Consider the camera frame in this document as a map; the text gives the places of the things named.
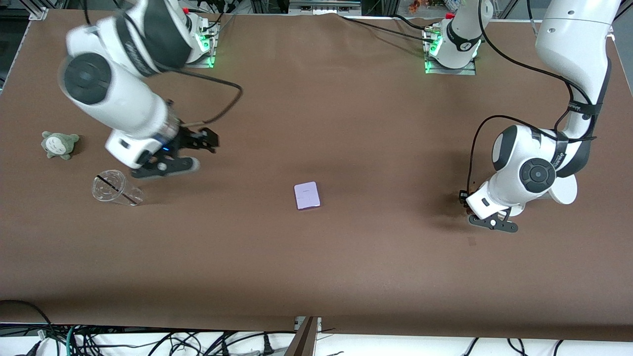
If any aluminium frame profile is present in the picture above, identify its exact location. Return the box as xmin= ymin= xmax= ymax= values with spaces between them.
xmin=20 ymin=0 xmax=50 ymax=21

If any brown table cover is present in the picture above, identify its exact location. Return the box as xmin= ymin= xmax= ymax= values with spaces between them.
xmin=0 ymin=9 xmax=633 ymax=342

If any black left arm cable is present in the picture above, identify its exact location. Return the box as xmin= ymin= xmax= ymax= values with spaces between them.
xmin=466 ymin=15 xmax=601 ymax=196

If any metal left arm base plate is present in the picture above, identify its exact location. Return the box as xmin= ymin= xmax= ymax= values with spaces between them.
xmin=424 ymin=30 xmax=477 ymax=76

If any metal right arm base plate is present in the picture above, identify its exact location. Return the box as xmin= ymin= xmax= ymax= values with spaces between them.
xmin=185 ymin=20 xmax=217 ymax=69

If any grey metal bar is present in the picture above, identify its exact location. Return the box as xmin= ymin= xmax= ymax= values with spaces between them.
xmin=288 ymin=0 xmax=362 ymax=15

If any lavender flip phone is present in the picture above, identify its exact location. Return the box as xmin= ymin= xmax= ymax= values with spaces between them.
xmin=294 ymin=181 xmax=321 ymax=211

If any grey green plush toy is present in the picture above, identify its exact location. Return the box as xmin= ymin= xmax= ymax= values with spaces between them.
xmin=41 ymin=131 xmax=80 ymax=160

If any clear plastic cup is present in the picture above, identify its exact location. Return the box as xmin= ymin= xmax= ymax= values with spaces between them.
xmin=91 ymin=170 xmax=145 ymax=207

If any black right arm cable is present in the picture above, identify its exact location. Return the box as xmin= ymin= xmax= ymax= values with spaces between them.
xmin=166 ymin=67 xmax=244 ymax=127

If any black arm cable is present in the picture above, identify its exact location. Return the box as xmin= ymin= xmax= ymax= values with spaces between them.
xmin=166 ymin=67 xmax=244 ymax=127
xmin=466 ymin=15 xmax=601 ymax=196

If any black cable with plug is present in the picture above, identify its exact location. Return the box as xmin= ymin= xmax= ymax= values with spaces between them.
xmin=220 ymin=330 xmax=297 ymax=356

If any black drinking straw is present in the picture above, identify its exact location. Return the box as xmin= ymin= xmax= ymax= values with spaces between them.
xmin=97 ymin=174 xmax=139 ymax=205

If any brown wooden beam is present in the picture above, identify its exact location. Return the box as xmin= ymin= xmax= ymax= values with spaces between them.
xmin=286 ymin=316 xmax=318 ymax=356

